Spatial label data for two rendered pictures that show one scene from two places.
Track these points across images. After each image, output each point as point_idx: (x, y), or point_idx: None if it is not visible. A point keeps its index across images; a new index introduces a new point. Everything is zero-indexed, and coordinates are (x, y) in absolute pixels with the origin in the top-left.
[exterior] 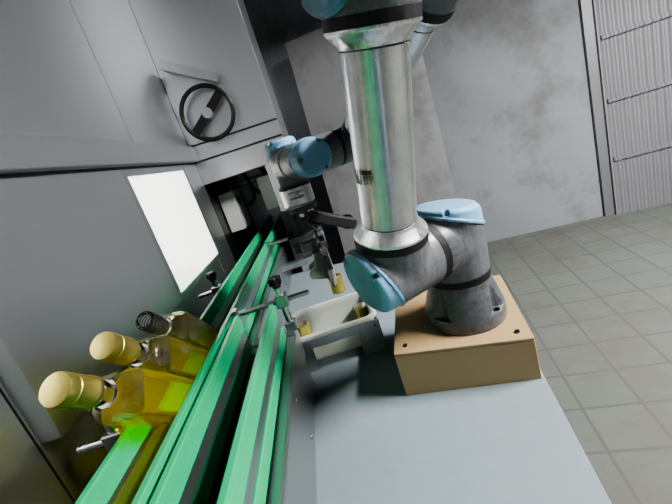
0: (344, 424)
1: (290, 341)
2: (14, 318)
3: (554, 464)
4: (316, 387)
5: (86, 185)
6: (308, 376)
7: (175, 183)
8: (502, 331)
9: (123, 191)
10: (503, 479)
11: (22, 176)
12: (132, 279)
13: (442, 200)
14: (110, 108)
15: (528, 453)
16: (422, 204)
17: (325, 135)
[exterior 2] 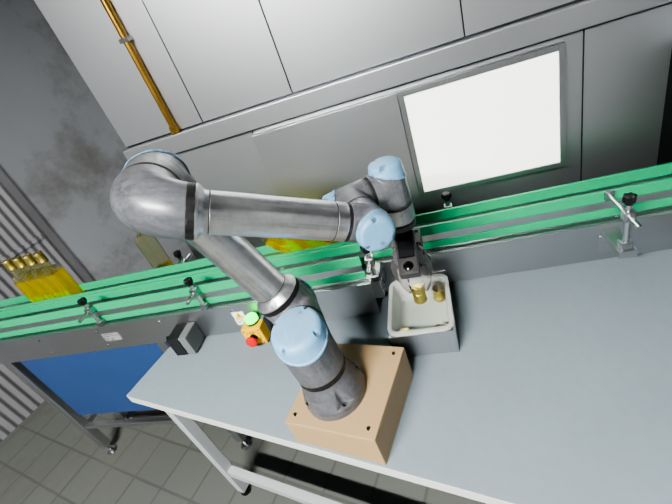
0: (333, 332)
1: (362, 281)
2: (281, 183)
3: (253, 414)
4: (376, 315)
5: (346, 116)
6: (366, 305)
7: (511, 79)
8: (301, 406)
9: (388, 112)
10: (261, 392)
11: (314, 111)
12: (363, 176)
13: (308, 327)
14: (442, 5)
15: (263, 407)
16: (309, 312)
17: (343, 201)
